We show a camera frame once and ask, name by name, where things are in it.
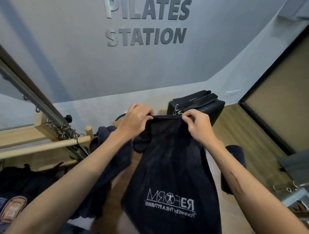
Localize person's right hand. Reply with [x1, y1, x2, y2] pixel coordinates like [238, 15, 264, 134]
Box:
[181, 109, 219, 148]

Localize person's left hand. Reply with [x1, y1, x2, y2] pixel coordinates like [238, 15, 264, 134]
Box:
[118, 103, 155, 141]

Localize dark navy towel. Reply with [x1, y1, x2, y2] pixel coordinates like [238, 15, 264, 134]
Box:
[70, 125, 133, 220]
[220, 144, 247, 195]
[120, 114, 222, 234]

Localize black printed backpack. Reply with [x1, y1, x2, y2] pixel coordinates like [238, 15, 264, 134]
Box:
[0, 163, 66, 227]

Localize person's right forearm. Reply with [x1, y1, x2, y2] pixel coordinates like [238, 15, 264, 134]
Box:
[205, 139, 309, 234]

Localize person's left forearm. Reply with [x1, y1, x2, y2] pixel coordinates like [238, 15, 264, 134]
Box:
[5, 130, 136, 234]

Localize black padded box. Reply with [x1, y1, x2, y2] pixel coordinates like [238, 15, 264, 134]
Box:
[166, 90, 226, 127]

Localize brown wooden side table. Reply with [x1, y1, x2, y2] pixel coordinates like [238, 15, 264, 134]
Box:
[91, 120, 247, 234]

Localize wooden roll bar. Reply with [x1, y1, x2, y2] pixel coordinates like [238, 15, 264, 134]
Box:
[0, 135, 91, 160]

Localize grey panel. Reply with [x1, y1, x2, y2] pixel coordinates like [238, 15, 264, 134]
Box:
[277, 148, 309, 184]

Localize chrome tower pole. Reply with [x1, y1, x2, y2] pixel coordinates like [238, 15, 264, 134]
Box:
[0, 44, 89, 159]

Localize black strap with metal clips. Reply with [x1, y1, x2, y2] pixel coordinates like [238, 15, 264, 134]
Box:
[173, 90, 219, 116]

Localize brown blind with black frame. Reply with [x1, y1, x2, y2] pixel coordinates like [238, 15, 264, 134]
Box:
[238, 31, 309, 155]

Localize grey wall letters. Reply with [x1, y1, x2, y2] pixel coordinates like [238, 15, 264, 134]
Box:
[104, 0, 192, 47]

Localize wooden tower frame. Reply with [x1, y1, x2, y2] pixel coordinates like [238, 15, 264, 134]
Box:
[0, 113, 94, 150]

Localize silver metal frame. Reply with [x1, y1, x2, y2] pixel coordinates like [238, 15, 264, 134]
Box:
[273, 181, 309, 217]

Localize grey wall cabinet box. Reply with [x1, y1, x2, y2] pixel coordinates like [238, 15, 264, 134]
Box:
[277, 0, 309, 21]

